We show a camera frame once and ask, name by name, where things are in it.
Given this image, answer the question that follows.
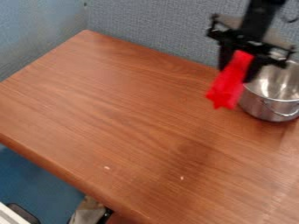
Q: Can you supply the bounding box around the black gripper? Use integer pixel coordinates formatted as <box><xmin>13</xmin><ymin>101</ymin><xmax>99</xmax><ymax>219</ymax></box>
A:
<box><xmin>208</xmin><ymin>14</ymin><xmax>296</xmax><ymax>83</ymax></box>

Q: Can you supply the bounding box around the red plastic block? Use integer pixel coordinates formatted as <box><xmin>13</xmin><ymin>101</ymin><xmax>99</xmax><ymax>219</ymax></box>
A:
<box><xmin>206</xmin><ymin>50</ymin><xmax>254</xmax><ymax>109</ymax></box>

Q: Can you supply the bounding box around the metal pot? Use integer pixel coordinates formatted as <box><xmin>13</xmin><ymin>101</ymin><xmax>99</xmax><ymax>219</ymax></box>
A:
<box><xmin>238</xmin><ymin>60</ymin><xmax>299</xmax><ymax>123</ymax></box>

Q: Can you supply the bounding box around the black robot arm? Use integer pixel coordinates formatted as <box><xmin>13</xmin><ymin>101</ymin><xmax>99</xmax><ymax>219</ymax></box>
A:
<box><xmin>208</xmin><ymin>0</ymin><xmax>296</xmax><ymax>83</ymax></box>

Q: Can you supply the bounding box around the white object at corner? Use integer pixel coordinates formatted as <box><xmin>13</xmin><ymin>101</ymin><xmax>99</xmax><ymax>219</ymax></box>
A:
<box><xmin>0</xmin><ymin>202</ymin><xmax>31</xmax><ymax>224</ymax></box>

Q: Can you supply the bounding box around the crumpled beige cloth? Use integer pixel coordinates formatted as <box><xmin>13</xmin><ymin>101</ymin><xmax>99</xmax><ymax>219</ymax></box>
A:
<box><xmin>69</xmin><ymin>195</ymin><xmax>107</xmax><ymax>224</ymax></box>

